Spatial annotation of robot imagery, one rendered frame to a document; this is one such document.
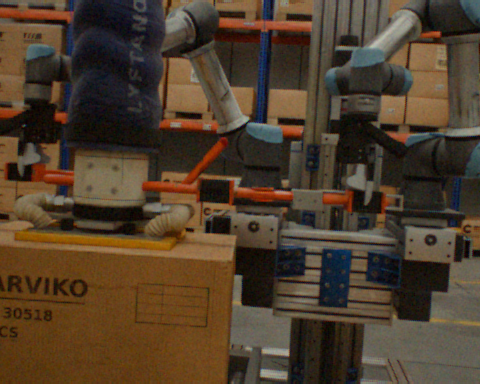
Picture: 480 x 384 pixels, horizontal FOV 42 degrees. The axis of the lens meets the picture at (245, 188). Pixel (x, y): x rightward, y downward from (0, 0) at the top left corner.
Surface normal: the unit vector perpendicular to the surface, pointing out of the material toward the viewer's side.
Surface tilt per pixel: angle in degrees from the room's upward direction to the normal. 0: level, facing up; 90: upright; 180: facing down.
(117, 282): 90
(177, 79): 91
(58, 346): 90
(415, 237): 90
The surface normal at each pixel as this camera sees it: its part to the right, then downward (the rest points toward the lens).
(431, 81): -0.07, -0.01
